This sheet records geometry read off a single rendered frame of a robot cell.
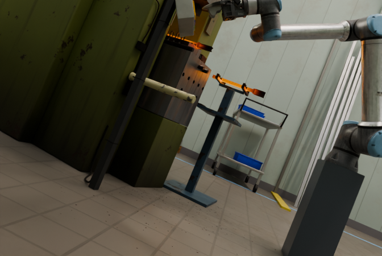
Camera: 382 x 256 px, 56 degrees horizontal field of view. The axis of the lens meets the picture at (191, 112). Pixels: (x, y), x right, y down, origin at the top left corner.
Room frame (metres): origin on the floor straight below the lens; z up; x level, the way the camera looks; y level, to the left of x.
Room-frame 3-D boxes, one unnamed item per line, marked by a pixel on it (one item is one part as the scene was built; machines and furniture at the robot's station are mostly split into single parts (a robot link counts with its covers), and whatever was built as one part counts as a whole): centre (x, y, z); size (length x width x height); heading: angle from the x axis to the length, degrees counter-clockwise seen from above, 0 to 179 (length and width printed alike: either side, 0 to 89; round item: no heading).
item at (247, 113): (5.26, -0.92, 0.56); 1.20 x 0.73 x 1.13; 171
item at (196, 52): (2.46, 0.33, 0.96); 0.42 x 0.20 x 0.09; 64
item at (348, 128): (2.06, -0.92, 0.79); 0.17 x 0.15 x 0.18; 13
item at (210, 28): (2.71, 0.12, 1.27); 0.09 x 0.02 x 0.17; 154
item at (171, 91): (2.02, 0.21, 0.62); 0.44 x 0.05 x 0.05; 64
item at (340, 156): (2.07, -0.92, 0.65); 0.19 x 0.19 x 0.10
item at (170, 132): (2.51, 0.31, 0.23); 0.56 x 0.38 x 0.47; 64
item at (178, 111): (2.51, 0.31, 0.69); 0.56 x 0.38 x 0.45; 64
